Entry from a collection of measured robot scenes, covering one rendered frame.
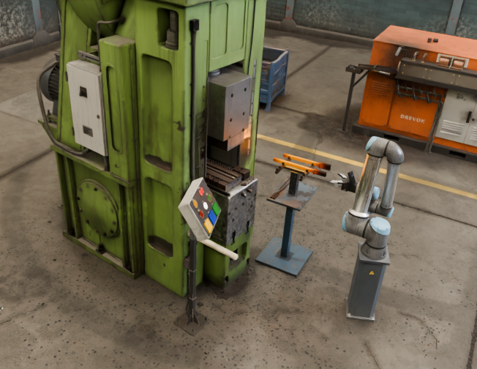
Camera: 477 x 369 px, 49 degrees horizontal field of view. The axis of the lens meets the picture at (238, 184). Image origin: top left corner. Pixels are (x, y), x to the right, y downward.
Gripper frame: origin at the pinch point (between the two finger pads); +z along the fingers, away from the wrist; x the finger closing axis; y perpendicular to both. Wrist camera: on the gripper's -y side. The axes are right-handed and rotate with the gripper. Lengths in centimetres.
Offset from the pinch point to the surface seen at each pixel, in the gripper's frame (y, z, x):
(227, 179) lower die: -4, 62, -60
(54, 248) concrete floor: 95, 208, -111
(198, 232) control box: -4, 42, -126
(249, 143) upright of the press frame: -15, 69, -17
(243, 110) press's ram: -58, 58, -50
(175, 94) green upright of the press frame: -77, 84, -95
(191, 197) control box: -25, 51, -121
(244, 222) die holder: 39, 52, -47
